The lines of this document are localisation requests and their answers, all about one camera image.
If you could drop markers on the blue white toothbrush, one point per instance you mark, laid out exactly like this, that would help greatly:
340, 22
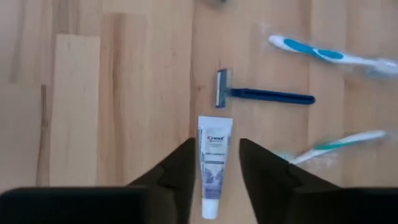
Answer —
298, 46

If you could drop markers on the teal toothbrush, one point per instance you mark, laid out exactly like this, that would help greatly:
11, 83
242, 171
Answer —
329, 144

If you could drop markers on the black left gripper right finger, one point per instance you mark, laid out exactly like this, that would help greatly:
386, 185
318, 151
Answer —
267, 186

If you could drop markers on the black razor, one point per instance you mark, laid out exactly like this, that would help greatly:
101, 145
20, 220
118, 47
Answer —
270, 95

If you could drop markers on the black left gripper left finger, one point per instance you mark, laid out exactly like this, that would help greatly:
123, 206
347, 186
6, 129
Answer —
174, 193

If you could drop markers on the white Crest toothpaste tube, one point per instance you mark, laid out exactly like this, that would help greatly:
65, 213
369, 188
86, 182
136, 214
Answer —
213, 155

